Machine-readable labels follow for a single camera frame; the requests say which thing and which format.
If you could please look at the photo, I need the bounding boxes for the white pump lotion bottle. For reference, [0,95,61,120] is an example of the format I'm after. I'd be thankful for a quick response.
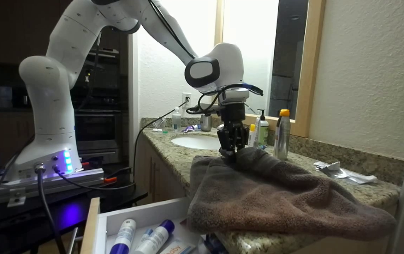
[255,109,269,147]

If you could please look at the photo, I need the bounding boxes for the silver orange cap spray bottle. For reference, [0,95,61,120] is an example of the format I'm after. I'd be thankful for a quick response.
[273,109,291,161]

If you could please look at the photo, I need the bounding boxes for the black cable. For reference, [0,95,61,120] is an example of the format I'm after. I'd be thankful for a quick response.
[52,99,190,191]
[34,163,66,254]

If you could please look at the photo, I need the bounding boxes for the white box with orange print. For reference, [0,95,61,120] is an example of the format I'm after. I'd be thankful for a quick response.
[159,238,196,254]

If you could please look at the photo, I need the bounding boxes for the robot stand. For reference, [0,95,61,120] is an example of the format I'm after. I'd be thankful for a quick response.
[0,168,149,254]

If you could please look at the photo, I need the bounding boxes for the wood framed mirror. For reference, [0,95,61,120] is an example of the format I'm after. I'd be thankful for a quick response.
[215,0,327,138]

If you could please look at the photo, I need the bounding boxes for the wooden cabinet door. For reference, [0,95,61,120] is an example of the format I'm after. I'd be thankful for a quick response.
[136,135,189,206]

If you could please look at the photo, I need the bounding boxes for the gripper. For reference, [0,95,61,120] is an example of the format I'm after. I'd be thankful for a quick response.
[218,102,250,158]

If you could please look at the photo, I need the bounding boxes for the brown towel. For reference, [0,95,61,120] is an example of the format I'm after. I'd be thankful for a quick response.
[187,146,398,241]

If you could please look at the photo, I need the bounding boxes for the crumpled white wrappers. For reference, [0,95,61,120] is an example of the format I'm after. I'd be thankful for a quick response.
[313,161,378,185]

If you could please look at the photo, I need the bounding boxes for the white oval sink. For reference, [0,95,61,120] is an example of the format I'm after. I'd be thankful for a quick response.
[171,135,223,151]

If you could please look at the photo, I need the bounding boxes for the small blue and white tube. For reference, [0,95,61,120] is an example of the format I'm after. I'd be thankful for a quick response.
[140,228,154,244]

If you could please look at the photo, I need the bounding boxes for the metal cup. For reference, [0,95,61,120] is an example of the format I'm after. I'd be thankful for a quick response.
[200,114,213,132]

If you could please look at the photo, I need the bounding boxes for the wall oven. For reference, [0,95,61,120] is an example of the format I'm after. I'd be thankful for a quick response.
[70,32,129,164]

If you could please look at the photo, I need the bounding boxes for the white drawer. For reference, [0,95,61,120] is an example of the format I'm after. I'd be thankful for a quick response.
[81,196,231,254]

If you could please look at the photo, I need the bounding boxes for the orange handled clamp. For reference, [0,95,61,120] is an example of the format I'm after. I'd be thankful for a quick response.
[81,161,134,184]

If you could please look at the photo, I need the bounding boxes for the clear pump bottle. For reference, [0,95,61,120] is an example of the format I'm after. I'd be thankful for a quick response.
[172,107,182,132]

